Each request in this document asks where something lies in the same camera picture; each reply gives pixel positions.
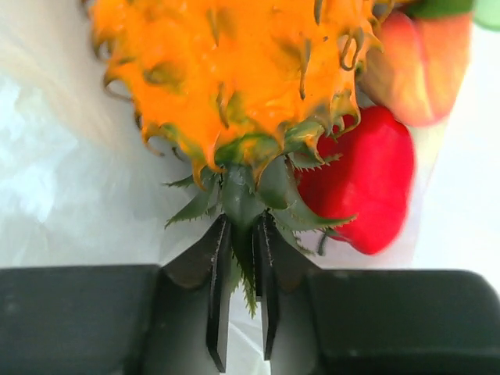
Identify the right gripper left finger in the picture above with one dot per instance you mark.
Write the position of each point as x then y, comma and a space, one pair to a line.
191, 309

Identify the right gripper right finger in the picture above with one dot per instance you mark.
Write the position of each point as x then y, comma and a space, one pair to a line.
281, 273

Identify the red fake pepper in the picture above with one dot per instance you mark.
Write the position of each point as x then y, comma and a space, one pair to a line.
371, 181

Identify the light green plastic bag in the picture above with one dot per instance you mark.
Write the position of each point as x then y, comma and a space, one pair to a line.
85, 232

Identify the orange fake pineapple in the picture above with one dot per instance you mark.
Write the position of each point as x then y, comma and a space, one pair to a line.
245, 90

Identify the fake peach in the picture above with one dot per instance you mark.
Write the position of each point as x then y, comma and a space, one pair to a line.
418, 74

